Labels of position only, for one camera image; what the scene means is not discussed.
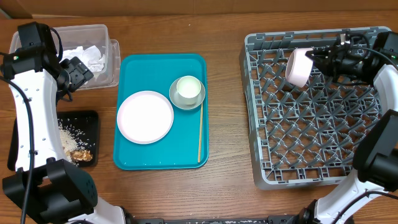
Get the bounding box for white rice pile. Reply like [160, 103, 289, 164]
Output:
[58, 123, 88, 164]

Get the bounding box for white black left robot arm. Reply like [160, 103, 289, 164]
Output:
[1, 22, 132, 223]

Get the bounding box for white ceramic cup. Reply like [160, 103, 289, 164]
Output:
[177, 76, 201, 105]

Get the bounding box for brown food scraps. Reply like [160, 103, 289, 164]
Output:
[65, 149, 93, 162]

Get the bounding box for large pink plate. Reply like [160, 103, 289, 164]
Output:
[116, 91, 174, 144]

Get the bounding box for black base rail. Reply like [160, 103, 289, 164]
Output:
[126, 208, 311, 224]

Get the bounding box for black plastic tray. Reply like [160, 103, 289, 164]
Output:
[7, 110, 100, 171]

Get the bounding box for brown cardboard backdrop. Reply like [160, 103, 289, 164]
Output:
[1, 0, 397, 19]

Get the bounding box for grey saucer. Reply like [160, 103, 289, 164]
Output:
[169, 78, 206, 111]

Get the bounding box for clear plastic bin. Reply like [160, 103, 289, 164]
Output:
[1, 22, 121, 91]

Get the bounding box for large white napkin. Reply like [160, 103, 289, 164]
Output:
[62, 45, 106, 72]

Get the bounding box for grey plastic dish rack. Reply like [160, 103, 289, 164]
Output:
[240, 27, 391, 190]

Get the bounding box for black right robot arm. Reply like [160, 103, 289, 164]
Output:
[285, 31, 397, 223]

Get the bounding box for wooden chopstick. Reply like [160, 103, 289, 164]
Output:
[197, 103, 203, 163]

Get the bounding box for teal plastic tray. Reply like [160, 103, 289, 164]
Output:
[113, 54, 210, 170]

